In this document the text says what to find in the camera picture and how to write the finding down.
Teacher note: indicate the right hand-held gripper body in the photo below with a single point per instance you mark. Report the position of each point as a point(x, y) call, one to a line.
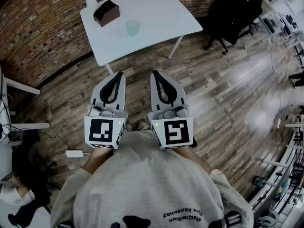
point(177, 133)

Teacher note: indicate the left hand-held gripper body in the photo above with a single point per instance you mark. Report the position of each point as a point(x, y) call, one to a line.
point(99, 132)

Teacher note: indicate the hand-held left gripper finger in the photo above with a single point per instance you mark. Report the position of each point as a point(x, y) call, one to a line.
point(97, 96)
point(121, 96)

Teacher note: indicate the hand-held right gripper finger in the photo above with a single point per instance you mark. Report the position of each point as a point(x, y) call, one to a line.
point(179, 94)
point(154, 96)

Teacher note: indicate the translucent green cup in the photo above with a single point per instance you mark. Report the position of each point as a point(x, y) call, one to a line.
point(133, 28)

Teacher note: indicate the person's right forearm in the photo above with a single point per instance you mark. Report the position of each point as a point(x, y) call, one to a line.
point(192, 159)

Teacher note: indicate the person's left forearm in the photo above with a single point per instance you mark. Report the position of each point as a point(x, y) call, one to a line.
point(98, 160)

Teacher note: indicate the person's left shoe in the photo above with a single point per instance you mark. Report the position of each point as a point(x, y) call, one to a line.
point(129, 127)

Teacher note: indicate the person's shoe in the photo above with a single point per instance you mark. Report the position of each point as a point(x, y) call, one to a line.
point(129, 127)
point(141, 125)

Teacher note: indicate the white table leg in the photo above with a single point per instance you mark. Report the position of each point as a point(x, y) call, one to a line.
point(109, 69)
point(175, 47)

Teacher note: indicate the person's right shoe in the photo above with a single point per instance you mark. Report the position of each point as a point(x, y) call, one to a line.
point(141, 125)

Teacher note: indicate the white power adapter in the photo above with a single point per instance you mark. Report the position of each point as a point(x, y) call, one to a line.
point(74, 154)

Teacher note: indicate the person's beige sweatshirt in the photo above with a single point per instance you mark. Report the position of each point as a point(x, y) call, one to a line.
point(147, 182)

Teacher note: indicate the black office chair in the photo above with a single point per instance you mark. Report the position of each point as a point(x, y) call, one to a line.
point(232, 13)
point(33, 155)

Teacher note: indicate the white desk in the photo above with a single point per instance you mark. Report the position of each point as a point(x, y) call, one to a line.
point(21, 87)

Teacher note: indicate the dark brown wooden box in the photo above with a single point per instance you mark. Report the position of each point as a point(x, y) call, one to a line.
point(107, 14)

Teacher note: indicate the white vase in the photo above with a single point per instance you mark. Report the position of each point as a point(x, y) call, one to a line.
point(91, 3)

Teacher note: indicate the small teal container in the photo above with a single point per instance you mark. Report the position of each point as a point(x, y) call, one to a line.
point(258, 181)

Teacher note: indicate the white shelf rack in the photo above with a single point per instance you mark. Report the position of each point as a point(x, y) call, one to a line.
point(280, 172)

